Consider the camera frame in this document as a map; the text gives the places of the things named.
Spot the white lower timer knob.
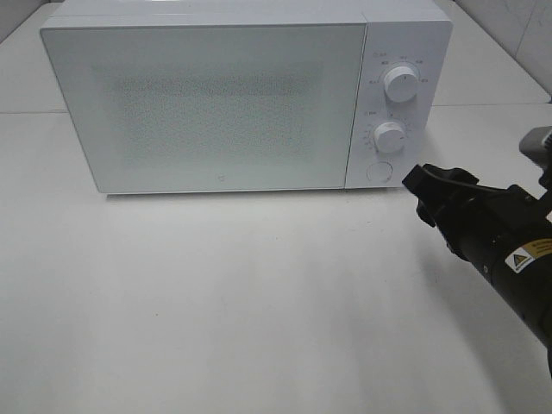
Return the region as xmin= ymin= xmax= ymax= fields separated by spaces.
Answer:
xmin=373 ymin=122 xmax=406 ymax=154

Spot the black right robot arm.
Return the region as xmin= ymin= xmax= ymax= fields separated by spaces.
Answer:
xmin=403 ymin=164 xmax=551 ymax=348

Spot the white microwave door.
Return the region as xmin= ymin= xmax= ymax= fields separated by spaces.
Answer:
xmin=41 ymin=24 xmax=366 ymax=194

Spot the white microwave oven body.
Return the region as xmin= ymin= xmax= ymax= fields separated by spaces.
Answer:
xmin=40 ymin=1 xmax=453 ymax=191

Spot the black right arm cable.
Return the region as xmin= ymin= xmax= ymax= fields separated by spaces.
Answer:
xmin=420 ymin=163 xmax=492 ymax=193

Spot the white upper power knob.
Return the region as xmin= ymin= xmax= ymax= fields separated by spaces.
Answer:
xmin=383 ymin=62 xmax=420 ymax=104

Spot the round white door button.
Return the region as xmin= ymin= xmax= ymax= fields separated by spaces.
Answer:
xmin=367 ymin=161 xmax=393 ymax=183

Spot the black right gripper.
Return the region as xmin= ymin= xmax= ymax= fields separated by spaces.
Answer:
xmin=402 ymin=164 xmax=500 ymax=259

